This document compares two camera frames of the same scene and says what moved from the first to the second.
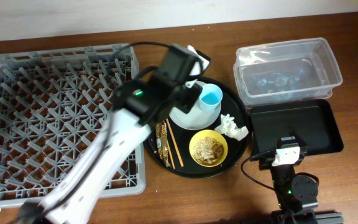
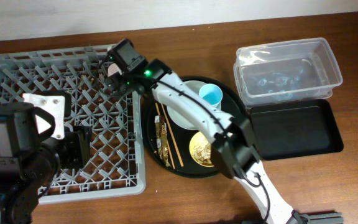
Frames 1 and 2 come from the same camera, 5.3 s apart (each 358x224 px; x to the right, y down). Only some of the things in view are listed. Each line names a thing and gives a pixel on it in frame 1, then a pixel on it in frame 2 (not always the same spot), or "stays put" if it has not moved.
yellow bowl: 208,148 stays put
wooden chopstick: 171,154 stays put
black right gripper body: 266,163 to 111,82
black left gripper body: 188,101 to 81,145
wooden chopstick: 174,143 stays put
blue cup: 210,98 stays put
